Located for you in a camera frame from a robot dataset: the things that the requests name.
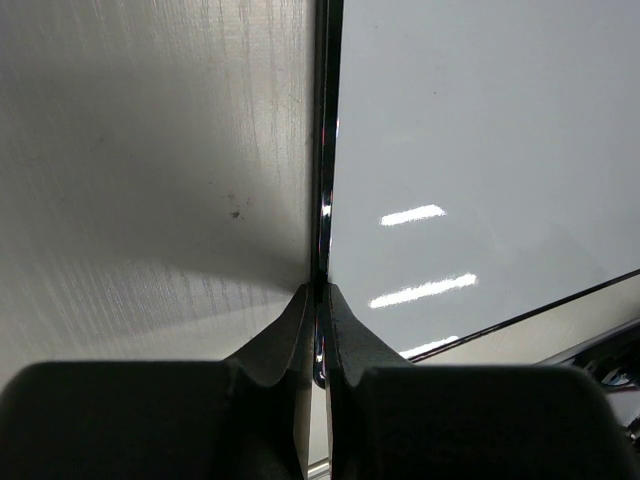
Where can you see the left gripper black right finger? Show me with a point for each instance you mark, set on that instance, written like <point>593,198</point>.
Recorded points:
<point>391,419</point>

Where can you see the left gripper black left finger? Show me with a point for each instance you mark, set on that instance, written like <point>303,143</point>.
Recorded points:
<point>244,417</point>

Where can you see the white whiteboard with black rim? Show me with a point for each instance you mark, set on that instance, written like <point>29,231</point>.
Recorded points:
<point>479,174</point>

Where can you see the aluminium mounting rail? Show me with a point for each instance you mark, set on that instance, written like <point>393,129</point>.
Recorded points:
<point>320,470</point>

